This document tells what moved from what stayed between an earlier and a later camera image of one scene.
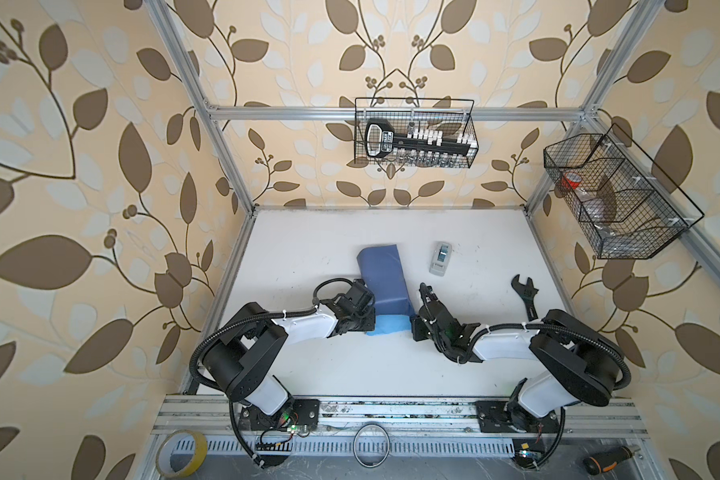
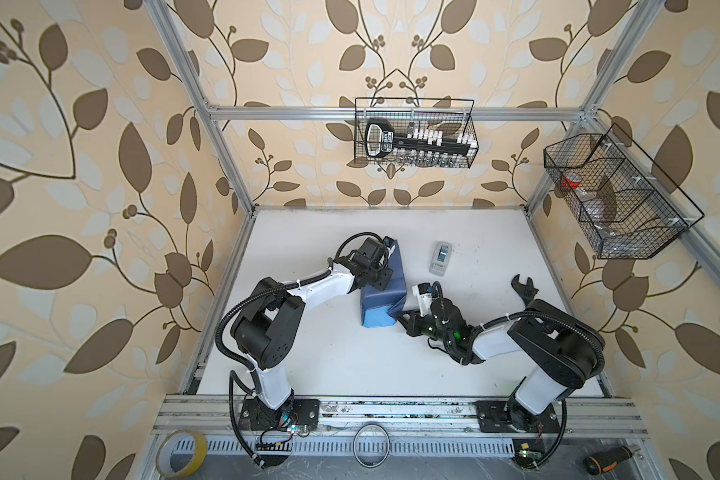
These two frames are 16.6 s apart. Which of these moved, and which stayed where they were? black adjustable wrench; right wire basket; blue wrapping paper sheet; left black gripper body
Moved: left black gripper body
Stayed: right wire basket; blue wrapping paper sheet; black adjustable wrench
